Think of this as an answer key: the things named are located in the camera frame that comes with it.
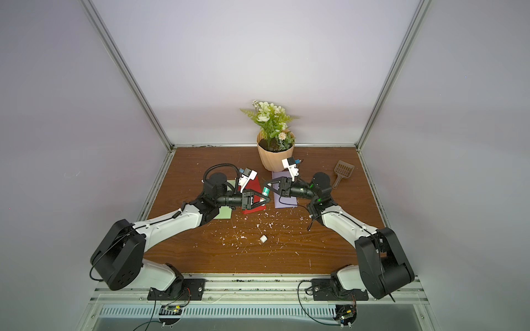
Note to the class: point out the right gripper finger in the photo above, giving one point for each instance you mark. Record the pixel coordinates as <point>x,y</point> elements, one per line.
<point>271,193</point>
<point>273,183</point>

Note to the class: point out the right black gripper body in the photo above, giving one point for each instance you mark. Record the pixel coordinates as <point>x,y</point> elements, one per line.
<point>285,187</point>

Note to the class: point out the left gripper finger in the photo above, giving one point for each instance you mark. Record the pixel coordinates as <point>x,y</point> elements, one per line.
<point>259,196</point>
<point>260,205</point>

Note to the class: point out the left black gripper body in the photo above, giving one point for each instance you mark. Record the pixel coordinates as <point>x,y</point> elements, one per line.
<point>232,200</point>

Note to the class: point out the white green glue stick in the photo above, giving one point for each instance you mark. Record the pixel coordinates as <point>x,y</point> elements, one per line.
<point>266,191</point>

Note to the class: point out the purple envelope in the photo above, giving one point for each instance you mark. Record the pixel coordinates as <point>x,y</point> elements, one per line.
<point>283,202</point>

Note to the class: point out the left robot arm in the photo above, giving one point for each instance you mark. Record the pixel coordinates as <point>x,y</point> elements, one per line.
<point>119,258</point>

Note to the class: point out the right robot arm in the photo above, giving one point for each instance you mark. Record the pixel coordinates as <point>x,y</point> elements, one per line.
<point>382,266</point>

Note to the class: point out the red envelope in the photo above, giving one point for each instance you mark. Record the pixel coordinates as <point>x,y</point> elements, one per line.
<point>254,185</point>

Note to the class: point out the green envelope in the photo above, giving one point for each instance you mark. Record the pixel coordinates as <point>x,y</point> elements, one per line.
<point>225,212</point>

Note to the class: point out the brown plastic scoop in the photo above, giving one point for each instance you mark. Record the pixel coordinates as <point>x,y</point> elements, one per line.
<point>342,170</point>

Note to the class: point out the beige flower pot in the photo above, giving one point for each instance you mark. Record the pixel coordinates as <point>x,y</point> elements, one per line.
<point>272,161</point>

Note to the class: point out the artificial flower plant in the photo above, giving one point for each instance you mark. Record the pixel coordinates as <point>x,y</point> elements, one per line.
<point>273,122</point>

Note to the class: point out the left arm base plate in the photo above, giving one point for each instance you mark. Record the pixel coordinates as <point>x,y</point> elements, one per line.
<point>181,289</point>

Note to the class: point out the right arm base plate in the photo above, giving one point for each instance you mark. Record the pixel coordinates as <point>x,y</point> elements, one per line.
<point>330,290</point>

